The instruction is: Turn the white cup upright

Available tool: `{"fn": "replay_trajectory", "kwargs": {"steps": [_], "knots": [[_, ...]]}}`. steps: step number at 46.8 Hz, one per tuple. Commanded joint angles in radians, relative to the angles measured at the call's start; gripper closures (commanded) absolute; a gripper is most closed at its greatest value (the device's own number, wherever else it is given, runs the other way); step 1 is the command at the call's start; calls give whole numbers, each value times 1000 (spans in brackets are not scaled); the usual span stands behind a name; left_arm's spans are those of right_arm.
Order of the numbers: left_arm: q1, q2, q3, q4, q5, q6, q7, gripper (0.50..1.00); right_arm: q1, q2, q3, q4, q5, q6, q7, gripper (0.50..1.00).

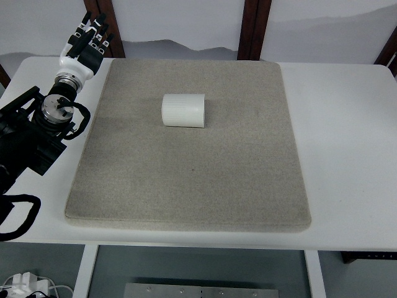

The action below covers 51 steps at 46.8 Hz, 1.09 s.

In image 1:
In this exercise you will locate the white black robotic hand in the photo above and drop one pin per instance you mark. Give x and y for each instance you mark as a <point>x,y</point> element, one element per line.
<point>76,67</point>

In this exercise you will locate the white ribbed cup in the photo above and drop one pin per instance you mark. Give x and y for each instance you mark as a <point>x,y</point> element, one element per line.
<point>183,110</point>

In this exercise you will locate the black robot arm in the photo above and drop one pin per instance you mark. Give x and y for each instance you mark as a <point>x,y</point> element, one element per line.
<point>34,126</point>

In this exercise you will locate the beige square foam mat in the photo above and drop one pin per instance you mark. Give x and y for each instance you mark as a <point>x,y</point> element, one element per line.
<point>240,173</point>

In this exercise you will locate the grey metal plate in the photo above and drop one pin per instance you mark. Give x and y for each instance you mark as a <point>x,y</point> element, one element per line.
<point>141,290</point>

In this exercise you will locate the white power strip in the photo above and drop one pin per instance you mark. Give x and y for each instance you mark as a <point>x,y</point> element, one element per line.
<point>30,285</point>

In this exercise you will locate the dark wooden stand foot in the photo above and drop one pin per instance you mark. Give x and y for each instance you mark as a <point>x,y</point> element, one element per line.
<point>350,256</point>

